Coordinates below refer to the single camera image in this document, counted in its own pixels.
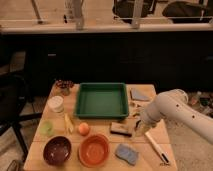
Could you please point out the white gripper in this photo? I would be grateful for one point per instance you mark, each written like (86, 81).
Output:
(141, 129)

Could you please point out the wooden board eraser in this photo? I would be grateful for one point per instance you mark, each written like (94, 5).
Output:
(121, 129)

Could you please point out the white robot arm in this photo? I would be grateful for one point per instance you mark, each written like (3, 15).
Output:
(174, 104)

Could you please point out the orange bowl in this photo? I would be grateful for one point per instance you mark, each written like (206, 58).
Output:
(94, 151)

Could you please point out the dark purple bowl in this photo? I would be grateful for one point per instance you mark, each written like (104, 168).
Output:
(57, 151)

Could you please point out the blue sponge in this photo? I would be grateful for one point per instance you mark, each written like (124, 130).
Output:
(127, 154)

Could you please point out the grey blue cloth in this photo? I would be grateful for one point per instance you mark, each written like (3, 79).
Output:
(137, 95)

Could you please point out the green plastic tray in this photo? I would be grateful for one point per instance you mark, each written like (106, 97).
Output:
(102, 101)

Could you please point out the orange ball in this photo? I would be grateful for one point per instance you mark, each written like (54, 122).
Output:
(84, 129)

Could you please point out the white cylindrical container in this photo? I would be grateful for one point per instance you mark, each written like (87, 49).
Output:
(55, 103)

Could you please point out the light green cup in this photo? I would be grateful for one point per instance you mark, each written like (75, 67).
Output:
(46, 128)

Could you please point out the black office chair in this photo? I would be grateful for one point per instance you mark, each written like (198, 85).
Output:
(13, 97)

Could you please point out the white handled brush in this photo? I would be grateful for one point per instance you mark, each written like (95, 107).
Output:
(157, 148)

